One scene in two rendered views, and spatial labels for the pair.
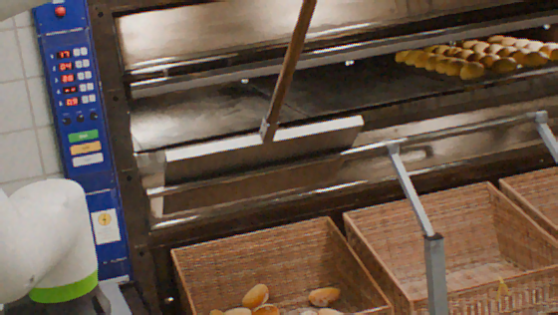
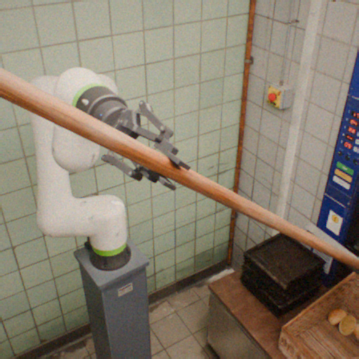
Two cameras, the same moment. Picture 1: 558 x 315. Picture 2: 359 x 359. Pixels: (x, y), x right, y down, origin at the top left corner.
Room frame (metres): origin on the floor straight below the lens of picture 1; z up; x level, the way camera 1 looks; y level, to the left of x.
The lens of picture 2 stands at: (1.11, -0.87, 2.32)
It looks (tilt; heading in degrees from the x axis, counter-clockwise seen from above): 35 degrees down; 69
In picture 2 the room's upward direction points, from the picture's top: straight up
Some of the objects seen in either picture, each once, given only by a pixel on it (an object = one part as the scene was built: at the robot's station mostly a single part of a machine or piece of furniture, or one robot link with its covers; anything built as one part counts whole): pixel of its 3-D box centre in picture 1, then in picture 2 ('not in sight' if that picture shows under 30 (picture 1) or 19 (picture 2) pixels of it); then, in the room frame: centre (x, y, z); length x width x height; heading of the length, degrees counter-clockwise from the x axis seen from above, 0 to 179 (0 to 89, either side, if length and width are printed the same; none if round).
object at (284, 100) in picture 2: not in sight; (279, 94); (2.27, 0.81, 1.46); 0.10 x 0.07 x 0.10; 101
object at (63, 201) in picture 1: (50, 238); (102, 223); (1.27, 0.28, 1.36); 0.16 x 0.13 x 0.19; 162
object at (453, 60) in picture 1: (479, 53); not in sight; (3.14, -1.14, 1.21); 0.61 x 0.48 x 0.06; 11
